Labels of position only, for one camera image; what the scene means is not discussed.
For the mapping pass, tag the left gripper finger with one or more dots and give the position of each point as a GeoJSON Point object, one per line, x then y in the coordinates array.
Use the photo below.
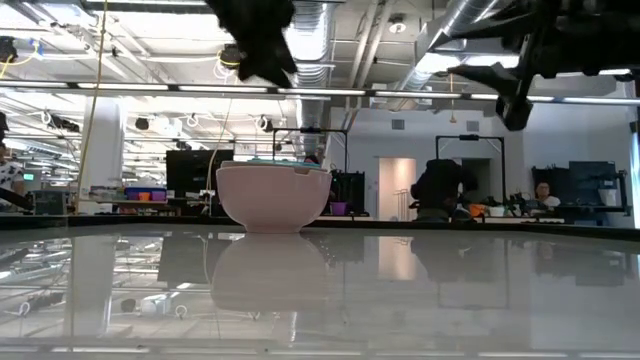
{"type": "Point", "coordinates": [252, 67]}
{"type": "Point", "coordinates": [282, 65]}

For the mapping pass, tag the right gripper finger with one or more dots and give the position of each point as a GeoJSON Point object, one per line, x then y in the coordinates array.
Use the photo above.
{"type": "Point", "coordinates": [500, 27]}
{"type": "Point", "coordinates": [495, 80]}

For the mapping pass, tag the teal bowl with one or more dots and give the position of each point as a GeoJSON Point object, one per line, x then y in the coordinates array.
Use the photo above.
{"type": "Point", "coordinates": [280, 161]}

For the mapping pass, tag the grey bowl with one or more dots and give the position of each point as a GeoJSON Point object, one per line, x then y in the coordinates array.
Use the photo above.
{"type": "Point", "coordinates": [240, 164]}

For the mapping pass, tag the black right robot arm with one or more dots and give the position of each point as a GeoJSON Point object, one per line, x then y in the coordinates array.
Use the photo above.
{"type": "Point", "coordinates": [620, 35]}

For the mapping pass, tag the black shelf unit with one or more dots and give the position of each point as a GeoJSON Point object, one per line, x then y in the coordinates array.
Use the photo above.
{"type": "Point", "coordinates": [585, 175]}

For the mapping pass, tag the person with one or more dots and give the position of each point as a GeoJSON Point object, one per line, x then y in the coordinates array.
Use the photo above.
{"type": "Point", "coordinates": [545, 192]}
{"type": "Point", "coordinates": [440, 187]}
{"type": "Point", "coordinates": [10, 177]}
{"type": "Point", "coordinates": [316, 156]}

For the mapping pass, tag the round white ceiling sensor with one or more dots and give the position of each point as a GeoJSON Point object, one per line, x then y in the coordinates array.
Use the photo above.
{"type": "Point", "coordinates": [397, 26]}

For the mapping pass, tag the long ceiling light bar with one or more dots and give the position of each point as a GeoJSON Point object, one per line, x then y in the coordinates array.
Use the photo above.
{"type": "Point", "coordinates": [125, 87]}

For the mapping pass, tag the orange container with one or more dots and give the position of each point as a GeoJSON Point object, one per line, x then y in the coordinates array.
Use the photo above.
{"type": "Point", "coordinates": [476, 210]}

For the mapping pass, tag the pink bowl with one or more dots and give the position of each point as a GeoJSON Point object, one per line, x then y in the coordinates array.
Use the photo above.
{"type": "Point", "coordinates": [272, 200]}

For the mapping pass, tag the black cabinet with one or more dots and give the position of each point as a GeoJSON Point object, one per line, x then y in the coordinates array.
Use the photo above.
{"type": "Point", "coordinates": [350, 190]}

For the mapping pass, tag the purple cup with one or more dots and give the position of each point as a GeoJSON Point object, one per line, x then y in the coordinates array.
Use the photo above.
{"type": "Point", "coordinates": [338, 208]}

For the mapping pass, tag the white cup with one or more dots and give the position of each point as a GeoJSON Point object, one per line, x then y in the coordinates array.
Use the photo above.
{"type": "Point", "coordinates": [608, 197]}

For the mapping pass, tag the white column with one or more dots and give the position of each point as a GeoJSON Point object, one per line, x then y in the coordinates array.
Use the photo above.
{"type": "Point", "coordinates": [102, 150]}

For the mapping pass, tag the blue storage bin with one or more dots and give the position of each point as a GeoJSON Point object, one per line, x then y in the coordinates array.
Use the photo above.
{"type": "Point", "coordinates": [134, 192]}

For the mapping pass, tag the white glossy work sheet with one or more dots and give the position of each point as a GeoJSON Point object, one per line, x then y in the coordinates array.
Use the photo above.
{"type": "Point", "coordinates": [400, 300]}

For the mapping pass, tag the dark green crate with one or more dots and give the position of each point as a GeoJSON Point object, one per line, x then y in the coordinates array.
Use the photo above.
{"type": "Point", "coordinates": [50, 202]}

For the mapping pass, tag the silver ventilation duct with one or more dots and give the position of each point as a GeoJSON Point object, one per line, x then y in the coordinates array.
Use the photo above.
{"type": "Point", "coordinates": [315, 55]}
{"type": "Point", "coordinates": [440, 30]}

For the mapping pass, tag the black station frame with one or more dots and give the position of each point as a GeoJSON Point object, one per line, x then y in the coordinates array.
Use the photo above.
{"type": "Point", "coordinates": [310, 130]}
{"type": "Point", "coordinates": [470, 137]}

